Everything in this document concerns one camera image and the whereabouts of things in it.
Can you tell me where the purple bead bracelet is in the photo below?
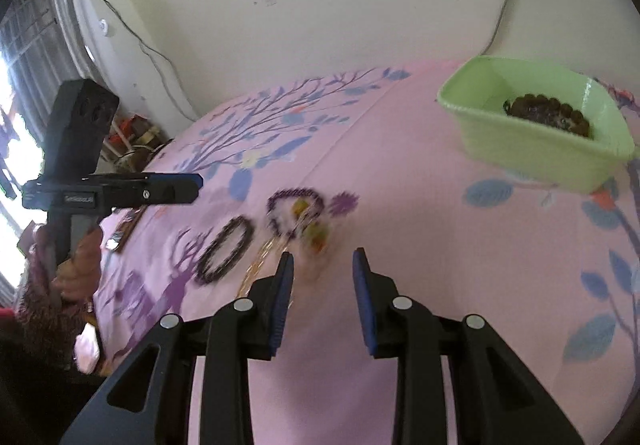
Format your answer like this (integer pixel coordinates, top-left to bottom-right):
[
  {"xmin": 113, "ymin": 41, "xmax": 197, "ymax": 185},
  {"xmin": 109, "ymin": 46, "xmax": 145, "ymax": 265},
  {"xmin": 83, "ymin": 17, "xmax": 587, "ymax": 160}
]
[{"xmin": 266, "ymin": 188, "xmax": 326, "ymax": 238}]

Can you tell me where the pink printed bedsheet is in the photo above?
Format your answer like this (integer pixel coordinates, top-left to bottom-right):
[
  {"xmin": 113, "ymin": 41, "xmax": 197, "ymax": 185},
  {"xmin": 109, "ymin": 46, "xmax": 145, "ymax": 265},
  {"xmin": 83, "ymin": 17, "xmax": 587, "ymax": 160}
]
[{"xmin": 92, "ymin": 58, "xmax": 640, "ymax": 445}]

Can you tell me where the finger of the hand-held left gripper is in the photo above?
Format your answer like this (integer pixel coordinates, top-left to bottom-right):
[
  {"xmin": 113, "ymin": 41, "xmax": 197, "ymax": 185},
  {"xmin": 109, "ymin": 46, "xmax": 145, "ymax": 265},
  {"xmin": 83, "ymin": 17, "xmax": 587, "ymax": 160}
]
[{"xmin": 100, "ymin": 172, "xmax": 204, "ymax": 209}]

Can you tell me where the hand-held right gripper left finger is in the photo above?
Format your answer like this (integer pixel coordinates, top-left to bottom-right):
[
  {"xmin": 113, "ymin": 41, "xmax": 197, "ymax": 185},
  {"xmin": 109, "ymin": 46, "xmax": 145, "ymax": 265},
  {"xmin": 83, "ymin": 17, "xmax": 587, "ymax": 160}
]
[{"xmin": 60, "ymin": 252, "xmax": 294, "ymax": 445}]

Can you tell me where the window with metal grille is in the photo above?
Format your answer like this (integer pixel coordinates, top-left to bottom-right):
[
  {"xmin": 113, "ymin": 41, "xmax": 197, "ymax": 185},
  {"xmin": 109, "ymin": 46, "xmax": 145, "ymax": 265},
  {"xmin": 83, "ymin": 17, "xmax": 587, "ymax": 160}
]
[{"xmin": 0, "ymin": 0, "xmax": 96, "ymax": 306}]

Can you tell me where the yellow green bead bracelet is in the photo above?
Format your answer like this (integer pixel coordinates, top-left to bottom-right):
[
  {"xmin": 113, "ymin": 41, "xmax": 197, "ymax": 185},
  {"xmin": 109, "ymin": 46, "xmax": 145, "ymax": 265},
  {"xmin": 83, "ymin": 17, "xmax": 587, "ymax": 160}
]
[{"xmin": 291, "ymin": 198, "xmax": 332, "ymax": 256}]

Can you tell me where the black wall cable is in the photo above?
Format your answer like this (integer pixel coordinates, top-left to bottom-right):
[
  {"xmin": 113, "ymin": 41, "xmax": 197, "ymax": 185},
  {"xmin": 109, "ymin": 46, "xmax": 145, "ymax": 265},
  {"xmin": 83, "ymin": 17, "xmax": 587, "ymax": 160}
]
[{"xmin": 79, "ymin": 0, "xmax": 199, "ymax": 122}]

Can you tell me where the black bead bracelet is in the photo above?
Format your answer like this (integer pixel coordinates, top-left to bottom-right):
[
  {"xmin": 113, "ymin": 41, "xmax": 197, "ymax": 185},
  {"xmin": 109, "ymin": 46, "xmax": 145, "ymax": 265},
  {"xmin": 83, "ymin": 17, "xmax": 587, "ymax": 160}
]
[{"xmin": 195, "ymin": 216, "xmax": 253, "ymax": 284}]

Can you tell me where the pale pink cloth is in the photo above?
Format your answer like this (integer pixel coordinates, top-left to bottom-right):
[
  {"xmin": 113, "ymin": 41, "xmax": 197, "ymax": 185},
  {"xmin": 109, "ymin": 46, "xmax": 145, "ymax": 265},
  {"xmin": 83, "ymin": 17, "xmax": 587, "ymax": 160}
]
[{"xmin": 74, "ymin": 324, "xmax": 104, "ymax": 374}]

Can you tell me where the white wall cable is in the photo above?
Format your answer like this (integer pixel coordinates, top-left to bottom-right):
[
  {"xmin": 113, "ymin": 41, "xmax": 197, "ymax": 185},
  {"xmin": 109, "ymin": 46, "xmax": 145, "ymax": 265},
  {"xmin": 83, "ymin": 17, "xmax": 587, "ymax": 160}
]
[{"xmin": 481, "ymin": 0, "xmax": 532, "ymax": 59}]

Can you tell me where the gold chain necklace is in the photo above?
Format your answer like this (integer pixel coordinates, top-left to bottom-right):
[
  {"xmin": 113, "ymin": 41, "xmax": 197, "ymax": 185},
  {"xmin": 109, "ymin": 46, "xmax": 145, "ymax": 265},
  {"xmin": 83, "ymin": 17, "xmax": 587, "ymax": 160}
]
[{"xmin": 237, "ymin": 205, "xmax": 313, "ymax": 296}]

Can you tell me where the person's left forearm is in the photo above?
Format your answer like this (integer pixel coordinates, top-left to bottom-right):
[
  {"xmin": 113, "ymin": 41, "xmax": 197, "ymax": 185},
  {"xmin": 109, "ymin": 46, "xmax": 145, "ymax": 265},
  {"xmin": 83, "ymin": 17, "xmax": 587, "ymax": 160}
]
[{"xmin": 15, "ymin": 225, "xmax": 101, "ymax": 371}]

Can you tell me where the green plastic basket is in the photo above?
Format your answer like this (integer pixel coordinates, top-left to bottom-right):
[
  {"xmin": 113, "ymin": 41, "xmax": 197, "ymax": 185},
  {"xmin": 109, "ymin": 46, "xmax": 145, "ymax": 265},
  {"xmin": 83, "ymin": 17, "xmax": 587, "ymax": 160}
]
[{"xmin": 436, "ymin": 54, "xmax": 636, "ymax": 193}]

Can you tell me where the person's left hand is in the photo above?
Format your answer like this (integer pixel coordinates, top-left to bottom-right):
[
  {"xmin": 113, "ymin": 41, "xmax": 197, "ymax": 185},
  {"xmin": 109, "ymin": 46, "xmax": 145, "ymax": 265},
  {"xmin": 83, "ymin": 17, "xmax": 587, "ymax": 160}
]
[{"xmin": 52, "ymin": 228, "xmax": 104, "ymax": 305}]

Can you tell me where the brown bead bracelet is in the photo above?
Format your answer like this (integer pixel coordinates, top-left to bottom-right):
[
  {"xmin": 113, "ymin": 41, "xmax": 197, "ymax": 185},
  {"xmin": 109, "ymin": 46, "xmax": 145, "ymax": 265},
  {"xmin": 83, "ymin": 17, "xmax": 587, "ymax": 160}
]
[{"xmin": 502, "ymin": 95, "xmax": 592, "ymax": 138}]

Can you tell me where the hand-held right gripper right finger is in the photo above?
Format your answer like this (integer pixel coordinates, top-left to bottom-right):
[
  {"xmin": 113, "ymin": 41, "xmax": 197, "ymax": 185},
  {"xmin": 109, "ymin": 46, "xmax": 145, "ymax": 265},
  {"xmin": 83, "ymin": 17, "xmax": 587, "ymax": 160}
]
[{"xmin": 352, "ymin": 247, "xmax": 586, "ymax": 445}]

